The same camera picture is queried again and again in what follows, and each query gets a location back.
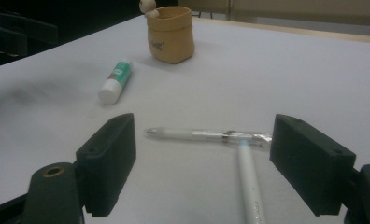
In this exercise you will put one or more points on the white pen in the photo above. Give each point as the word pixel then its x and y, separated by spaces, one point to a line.
pixel 250 186

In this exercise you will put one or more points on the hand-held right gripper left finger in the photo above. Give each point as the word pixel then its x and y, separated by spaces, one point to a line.
pixel 106 168

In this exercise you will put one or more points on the clear plastic pen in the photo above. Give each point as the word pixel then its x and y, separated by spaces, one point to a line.
pixel 189 134

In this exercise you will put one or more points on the wooden shelf unit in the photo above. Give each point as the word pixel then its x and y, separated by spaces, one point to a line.
pixel 282 11

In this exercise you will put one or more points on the small beige figurine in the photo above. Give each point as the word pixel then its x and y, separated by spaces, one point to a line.
pixel 147 5

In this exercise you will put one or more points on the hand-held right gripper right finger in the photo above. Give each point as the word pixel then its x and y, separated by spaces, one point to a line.
pixel 310 165

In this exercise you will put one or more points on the green and white glue stick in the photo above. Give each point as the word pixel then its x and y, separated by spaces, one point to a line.
pixel 116 79

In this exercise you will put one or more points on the black metal stand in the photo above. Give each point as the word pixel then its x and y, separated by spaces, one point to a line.
pixel 15 34

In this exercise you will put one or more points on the tan pen holder cup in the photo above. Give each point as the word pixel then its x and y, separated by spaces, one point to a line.
pixel 170 40

